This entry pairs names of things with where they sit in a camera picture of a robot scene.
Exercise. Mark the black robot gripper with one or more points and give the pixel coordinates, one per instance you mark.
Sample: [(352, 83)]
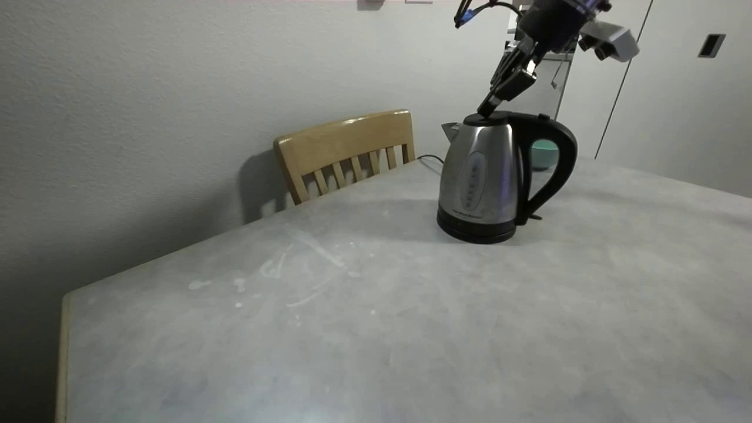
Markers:
[(560, 21)]

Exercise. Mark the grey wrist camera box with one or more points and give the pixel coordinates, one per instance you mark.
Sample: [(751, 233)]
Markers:
[(612, 38)]

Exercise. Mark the teal ceramic bowl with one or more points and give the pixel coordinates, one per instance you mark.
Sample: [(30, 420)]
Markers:
[(544, 156)]

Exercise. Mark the black round kettle lid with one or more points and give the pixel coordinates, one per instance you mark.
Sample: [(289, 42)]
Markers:
[(485, 118)]

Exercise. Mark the stainless steel electric kettle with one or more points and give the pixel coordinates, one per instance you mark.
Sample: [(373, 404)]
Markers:
[(485, 178)]

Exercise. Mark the black wall outlet plate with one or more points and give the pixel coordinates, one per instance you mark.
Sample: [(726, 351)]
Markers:
[(711, 45)]

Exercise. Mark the wooden chair with short slats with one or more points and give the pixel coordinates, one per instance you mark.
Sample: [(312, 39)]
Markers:
[(344, 152)]

